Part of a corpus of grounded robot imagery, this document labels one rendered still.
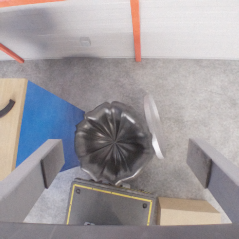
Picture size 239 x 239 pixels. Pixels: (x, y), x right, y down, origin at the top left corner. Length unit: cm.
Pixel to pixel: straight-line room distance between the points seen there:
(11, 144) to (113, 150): 61
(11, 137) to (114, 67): 129
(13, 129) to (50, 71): 128
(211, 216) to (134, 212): 59
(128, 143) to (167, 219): 68
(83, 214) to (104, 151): 61
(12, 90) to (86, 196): 96
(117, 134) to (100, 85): 82
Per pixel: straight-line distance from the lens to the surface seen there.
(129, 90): 177
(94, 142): 118
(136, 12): 131
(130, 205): 144
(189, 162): 17
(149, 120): 116
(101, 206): 148
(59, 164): 17
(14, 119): 99
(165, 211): 148
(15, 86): 103
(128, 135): 113
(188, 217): 153
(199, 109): 180
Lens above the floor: 168
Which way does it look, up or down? 78 degrees down
